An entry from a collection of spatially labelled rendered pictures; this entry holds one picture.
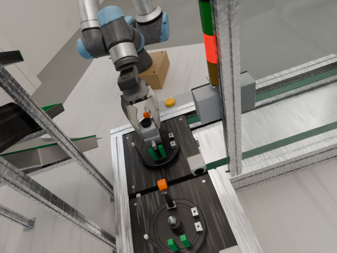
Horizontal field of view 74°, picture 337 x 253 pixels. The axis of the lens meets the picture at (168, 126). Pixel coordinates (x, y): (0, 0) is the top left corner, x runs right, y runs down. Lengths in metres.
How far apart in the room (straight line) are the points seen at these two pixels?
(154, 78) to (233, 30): 0.78
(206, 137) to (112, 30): 0.45
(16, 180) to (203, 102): 0.35
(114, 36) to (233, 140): 0.42
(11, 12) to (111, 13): 3.58
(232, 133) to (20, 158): 0.55
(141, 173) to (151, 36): 0.61
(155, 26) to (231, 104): 0.66
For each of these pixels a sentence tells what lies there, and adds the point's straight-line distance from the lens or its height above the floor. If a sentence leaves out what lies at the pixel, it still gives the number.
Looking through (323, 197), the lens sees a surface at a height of 0.86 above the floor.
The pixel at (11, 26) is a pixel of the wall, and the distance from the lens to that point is 4.16.
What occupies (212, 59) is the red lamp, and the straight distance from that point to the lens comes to 0.40.
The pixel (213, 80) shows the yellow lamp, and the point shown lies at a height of 1.27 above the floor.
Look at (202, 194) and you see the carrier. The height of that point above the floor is 0.97.
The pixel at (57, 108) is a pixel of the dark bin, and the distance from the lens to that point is 0.66.
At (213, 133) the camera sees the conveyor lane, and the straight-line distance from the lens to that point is 0.80.
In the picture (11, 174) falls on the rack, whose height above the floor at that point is 1.30.
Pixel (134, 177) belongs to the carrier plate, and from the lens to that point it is 0.71.
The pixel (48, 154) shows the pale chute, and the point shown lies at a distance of 0.60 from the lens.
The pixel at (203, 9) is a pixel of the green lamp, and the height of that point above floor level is 1.40.
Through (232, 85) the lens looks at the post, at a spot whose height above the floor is 1.27.
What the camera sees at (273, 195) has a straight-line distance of 0.75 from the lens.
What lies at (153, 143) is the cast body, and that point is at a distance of 0.63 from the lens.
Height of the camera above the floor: 1.54
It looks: 46 degrees down
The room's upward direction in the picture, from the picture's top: 21 degrees counter-clockwise
